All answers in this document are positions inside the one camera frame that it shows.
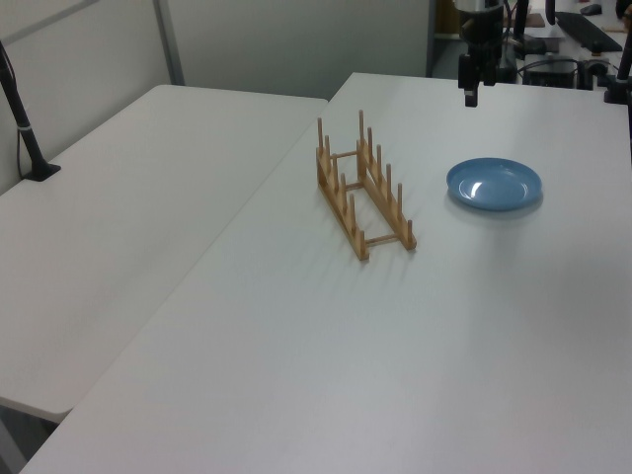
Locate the black clamp camera stand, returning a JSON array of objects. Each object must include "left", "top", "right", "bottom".
[{"left": 600, "top": 29, "right": 632, "bottom": 106}]

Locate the black electronics box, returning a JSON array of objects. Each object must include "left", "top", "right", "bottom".
[{"left": 521, "top": 58, "right": 580, "bottom": 89}]

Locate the grey partition frame post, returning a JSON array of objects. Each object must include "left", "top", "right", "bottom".
[{"left": 151, "top": 0, "right": 187, "bottom": 87}]

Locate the blue round plate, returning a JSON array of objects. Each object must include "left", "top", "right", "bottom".
[{"left": 445, "top": 157, "right": 545, "bottom": 213}]

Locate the black computer keyboard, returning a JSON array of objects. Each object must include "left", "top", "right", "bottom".
[{"left": 554, "top": 10, "right": 625, "bottom": 52}]

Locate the wooden plate rack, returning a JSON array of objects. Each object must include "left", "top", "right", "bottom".
[{"left": 314, "top": 109, "right": 419, "bottom": 264}]

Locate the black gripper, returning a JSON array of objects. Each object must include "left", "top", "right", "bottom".
[{"left": 456, "top": 8, "right": 505, "bottom": 109}]

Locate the black camera stand pole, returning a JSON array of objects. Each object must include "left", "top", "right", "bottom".
[{"left": 0, "top": 39, "right": 63, "bottom": 185}]

